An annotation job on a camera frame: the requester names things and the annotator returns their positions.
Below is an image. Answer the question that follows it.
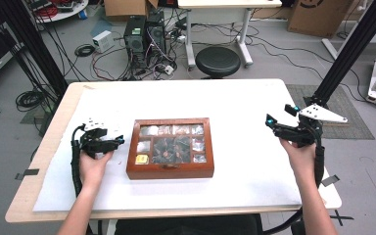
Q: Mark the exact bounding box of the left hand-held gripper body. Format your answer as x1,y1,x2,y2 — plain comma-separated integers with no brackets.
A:
77,117,118,160

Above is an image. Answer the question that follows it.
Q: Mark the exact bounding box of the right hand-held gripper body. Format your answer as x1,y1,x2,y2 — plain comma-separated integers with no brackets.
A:
273,103,349,148

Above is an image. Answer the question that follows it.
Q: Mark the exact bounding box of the wooden tea box glass lid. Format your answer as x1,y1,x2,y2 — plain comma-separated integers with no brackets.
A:
125,117,215,181

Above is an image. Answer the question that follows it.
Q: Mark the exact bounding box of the person's right hand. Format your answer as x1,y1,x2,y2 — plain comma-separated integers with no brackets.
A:
279,138,318,182

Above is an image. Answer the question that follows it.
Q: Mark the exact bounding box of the person's left hand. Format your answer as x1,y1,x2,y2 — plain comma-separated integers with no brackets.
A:
78,150,115,192

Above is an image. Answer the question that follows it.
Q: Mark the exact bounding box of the plain white tea pouch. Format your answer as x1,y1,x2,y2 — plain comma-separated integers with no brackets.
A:
136,140,152,154

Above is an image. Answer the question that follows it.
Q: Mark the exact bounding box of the silver white tea packet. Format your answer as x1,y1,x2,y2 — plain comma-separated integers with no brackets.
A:
139,124,160,136

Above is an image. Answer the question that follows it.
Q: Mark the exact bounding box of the wooden stick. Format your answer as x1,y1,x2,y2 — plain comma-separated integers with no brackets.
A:
322,121,351,128

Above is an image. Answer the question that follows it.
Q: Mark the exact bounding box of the grey floor mat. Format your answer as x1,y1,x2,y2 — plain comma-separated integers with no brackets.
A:
285,83,375,141

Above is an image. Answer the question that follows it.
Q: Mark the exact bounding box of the pile of dark tea bags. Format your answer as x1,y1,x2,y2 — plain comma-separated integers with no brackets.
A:
151,135,192,165

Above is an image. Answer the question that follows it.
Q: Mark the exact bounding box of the black tape strip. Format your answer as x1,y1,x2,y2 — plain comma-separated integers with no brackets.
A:
14,167,40,181
320,174,341,188

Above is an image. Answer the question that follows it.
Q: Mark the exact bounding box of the white orange tea packet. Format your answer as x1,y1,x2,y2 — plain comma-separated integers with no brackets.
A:
171,124,191,136

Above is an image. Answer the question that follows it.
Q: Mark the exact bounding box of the black round stool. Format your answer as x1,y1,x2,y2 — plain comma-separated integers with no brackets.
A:
195,46,242,79

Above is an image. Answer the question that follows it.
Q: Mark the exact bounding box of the white box device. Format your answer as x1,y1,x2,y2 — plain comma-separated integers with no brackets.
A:
91,29,116,54

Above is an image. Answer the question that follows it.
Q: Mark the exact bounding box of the large cardboard box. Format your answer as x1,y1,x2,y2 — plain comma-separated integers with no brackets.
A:
286,0,355,39

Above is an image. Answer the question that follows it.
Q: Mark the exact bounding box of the black computer tower green sticker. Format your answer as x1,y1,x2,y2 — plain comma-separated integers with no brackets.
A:
123,15,148,65

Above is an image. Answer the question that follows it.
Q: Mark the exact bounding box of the person's dark clothing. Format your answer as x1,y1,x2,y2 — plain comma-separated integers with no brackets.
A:
113,213,264,235

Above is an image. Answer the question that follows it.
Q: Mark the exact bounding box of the round white table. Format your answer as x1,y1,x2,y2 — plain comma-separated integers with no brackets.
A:
28,0,89,24

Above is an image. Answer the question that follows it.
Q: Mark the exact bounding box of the white desk with legs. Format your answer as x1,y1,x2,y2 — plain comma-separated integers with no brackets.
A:
177,0,284,69

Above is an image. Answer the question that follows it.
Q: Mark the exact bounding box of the small cardboard box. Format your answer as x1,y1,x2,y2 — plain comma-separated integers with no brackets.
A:
103,0,160,18

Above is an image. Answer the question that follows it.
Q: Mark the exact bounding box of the black sleeved left gripper cable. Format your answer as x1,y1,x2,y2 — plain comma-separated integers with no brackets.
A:
70,124,86,198

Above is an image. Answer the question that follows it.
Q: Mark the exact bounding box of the black sleeved gripper cable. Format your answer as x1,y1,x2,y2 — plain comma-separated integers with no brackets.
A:
70,124,86,198
263,145,326,235

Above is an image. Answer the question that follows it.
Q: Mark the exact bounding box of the black sleeved right gripper cable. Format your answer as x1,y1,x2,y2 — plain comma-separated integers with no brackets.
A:
263,145,326,235

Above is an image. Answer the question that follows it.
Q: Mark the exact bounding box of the large black cable coil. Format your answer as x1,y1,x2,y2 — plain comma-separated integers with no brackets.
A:
15,89,47,113

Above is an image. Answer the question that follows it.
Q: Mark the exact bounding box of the small black cable coil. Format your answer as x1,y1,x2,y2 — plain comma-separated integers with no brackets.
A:
73,43,96,59

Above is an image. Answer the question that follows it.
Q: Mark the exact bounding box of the black frame post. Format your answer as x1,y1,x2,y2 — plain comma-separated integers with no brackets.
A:
0,0,70,99
303,0,376,108

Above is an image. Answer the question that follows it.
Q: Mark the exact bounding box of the red cable coil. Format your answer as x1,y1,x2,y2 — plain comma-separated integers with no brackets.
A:
34,4,59,20

